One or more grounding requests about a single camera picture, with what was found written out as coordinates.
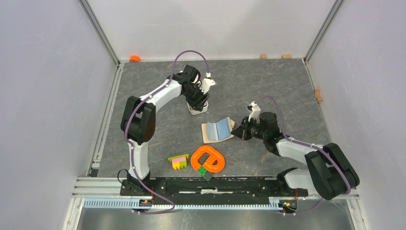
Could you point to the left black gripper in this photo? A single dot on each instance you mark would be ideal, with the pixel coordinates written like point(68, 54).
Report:
point(197, 104)

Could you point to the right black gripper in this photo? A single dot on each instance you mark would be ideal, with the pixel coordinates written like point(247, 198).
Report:
point(243, 129)

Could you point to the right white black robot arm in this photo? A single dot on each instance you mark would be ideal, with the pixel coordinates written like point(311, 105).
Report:
point(328, 172)

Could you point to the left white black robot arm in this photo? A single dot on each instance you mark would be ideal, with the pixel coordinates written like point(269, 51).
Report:
point(139, 118)

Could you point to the orange curved toy track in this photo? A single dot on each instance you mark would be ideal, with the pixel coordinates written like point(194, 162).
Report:
point(214, 163)

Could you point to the green toy brick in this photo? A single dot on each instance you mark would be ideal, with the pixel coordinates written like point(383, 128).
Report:
point(202, 171)

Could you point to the grey toy baseplate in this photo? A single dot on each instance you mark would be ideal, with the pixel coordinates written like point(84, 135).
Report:
point(208, 175)

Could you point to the green pink yellow brick stack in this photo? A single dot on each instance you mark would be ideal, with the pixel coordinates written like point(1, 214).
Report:
point(179, 161)

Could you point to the orange round cap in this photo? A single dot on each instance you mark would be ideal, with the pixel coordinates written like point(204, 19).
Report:
point(134, 58)

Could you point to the curved wooden piece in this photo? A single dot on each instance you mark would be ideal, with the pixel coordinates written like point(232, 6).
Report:
point(318, 96)

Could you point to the small wooden block right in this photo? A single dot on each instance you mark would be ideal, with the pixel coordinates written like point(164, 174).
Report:
point(286, 56)

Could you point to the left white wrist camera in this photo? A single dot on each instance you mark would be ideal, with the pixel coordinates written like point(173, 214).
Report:
point(206, 83)

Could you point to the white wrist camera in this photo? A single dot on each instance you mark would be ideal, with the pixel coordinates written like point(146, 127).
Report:
point(206, 83)
point(254, 110)

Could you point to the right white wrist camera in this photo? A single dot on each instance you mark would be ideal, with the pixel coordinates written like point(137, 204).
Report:
point(254, 110)

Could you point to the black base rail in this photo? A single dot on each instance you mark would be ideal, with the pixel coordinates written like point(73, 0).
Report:
point(217, 191)

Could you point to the white slotted cable duct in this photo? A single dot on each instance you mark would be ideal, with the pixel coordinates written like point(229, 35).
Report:
point(138, 204)

